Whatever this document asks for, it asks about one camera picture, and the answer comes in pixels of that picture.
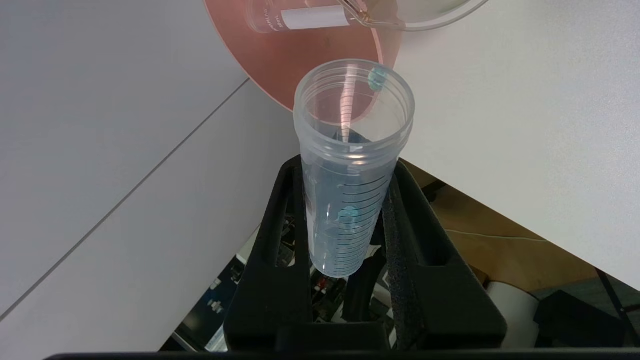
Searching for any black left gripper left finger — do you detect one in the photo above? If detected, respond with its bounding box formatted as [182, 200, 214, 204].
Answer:
[223, 155, 315, 352]

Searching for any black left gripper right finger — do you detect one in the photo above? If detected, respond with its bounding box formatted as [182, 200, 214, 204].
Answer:
[381, 159, 509, 351]

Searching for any test tube with blue pigment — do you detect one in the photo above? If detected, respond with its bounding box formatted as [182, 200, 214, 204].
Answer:
[293, 59, 416, 279]

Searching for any test tube with yellow pigment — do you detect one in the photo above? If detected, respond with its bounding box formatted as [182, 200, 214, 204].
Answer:
[245, 0, 373, 35]

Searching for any white cylindrical object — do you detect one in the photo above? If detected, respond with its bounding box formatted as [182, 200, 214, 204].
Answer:
[486, 280, 542, 349]

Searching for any black box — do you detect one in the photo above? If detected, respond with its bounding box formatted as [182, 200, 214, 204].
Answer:
[532, 290, 640, 349]

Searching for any pink bowl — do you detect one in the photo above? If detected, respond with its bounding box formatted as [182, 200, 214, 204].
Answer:
[202, 0, 404, 114]

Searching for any black hose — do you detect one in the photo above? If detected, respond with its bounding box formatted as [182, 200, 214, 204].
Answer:
[342, 252, 386, 323]

